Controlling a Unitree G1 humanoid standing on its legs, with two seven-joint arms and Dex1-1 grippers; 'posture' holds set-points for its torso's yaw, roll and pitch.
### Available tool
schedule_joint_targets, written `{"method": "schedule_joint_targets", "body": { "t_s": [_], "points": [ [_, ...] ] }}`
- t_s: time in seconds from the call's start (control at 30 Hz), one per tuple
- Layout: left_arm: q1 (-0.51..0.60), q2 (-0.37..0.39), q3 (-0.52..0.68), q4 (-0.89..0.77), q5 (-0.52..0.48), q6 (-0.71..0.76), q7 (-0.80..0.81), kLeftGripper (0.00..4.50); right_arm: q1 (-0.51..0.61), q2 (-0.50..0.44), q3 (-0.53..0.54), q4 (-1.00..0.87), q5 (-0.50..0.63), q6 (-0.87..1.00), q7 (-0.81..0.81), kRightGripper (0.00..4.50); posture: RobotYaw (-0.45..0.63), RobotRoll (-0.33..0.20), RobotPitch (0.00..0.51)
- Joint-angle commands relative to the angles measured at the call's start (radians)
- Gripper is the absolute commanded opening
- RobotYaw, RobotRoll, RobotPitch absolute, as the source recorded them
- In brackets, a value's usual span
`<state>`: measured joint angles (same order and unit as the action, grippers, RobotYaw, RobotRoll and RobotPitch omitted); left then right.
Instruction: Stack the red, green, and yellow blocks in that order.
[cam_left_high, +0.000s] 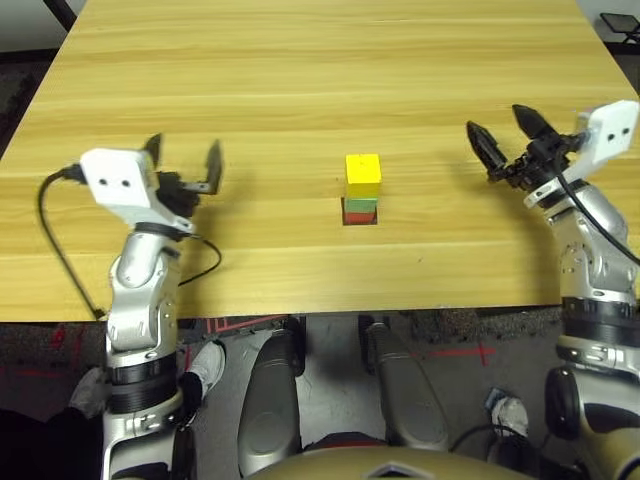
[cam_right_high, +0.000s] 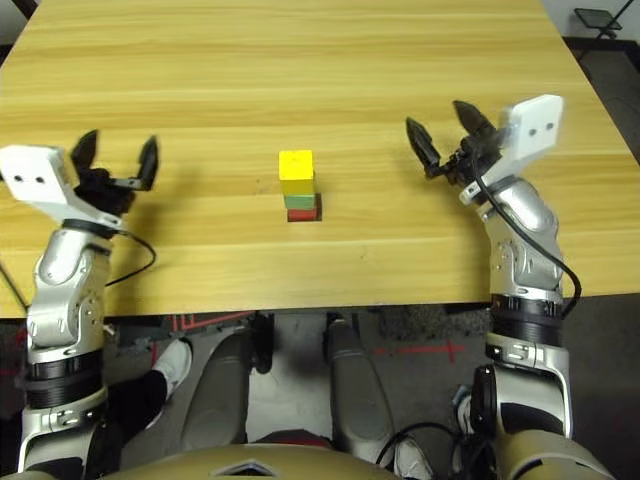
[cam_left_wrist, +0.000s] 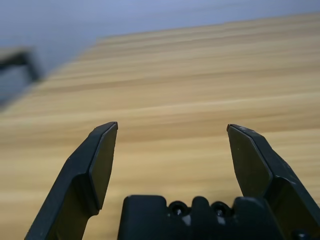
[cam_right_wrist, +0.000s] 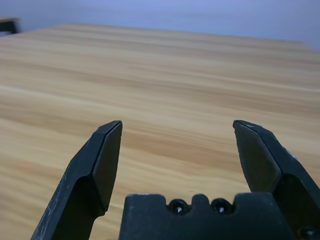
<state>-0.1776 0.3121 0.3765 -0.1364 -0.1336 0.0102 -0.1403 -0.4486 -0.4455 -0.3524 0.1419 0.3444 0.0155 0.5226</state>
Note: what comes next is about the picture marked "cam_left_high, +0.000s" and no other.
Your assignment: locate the black left camera cable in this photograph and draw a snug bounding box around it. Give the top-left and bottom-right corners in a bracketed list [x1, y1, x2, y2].
[37, 164, 107, 321]

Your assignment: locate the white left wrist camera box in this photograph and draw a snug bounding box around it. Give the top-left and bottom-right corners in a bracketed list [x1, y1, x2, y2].
[79, 147, 196, 234]

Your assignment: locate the thin black wrist wire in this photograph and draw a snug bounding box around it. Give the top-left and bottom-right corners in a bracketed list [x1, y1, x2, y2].
[177, 234, 224, 287]

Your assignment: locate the grey robot leg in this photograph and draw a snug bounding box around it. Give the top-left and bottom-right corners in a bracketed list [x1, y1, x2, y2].
[237, 314, 307, 476]
[358, 314, 451, 454]

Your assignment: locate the yellow wooden block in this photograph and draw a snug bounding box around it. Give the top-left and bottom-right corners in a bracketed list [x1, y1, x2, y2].
[344, 153, 384, 200]

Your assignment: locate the grey robot right leg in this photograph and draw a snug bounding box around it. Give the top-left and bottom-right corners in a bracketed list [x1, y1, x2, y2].
[358, 314, 451, 454]

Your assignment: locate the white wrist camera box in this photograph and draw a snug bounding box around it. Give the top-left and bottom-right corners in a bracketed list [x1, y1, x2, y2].
[523, 99, 640, 209]
[79, 147, 196, 234]

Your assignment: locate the white sneaker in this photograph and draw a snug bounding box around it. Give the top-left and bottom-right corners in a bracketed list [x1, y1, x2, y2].
[69, 367, 109, 419]
[187, 339, 227, 396]
[487, 387, 529, 436]

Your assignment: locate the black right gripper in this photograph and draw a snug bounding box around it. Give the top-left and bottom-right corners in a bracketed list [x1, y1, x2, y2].
[466, 103, 586, 191]

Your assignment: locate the black looped cable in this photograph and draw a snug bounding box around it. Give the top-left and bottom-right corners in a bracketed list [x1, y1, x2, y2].
[449, 422, 506, 454]

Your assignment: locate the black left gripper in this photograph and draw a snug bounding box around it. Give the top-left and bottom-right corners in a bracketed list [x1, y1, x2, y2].
[142, 132, 225, 221]

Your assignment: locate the black right camera cable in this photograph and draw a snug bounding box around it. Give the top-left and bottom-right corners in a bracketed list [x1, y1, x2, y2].
[549, 167, 640, 264]

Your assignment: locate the gold robot torso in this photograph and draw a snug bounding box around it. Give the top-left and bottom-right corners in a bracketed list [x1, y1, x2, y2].
[244, 444, 539, 480]

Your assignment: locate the black metal bar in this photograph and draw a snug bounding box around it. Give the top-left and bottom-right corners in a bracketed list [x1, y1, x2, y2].
[42, 0, 79, 29]

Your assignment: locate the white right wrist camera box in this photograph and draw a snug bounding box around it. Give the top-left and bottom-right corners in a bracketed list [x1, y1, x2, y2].
[523, 99, 640, 209]

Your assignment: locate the black camera cable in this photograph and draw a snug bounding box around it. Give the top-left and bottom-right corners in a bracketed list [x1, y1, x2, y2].
[37, 164, 107, 321]
[549, 167, 640, 264]

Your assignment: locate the black metal stand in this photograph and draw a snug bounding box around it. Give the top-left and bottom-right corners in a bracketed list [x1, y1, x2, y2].
[599, 12, 640, 47]

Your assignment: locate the grey robot left leg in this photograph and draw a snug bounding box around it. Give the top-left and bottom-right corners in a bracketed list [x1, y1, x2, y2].
[237, 314, 307, 476]

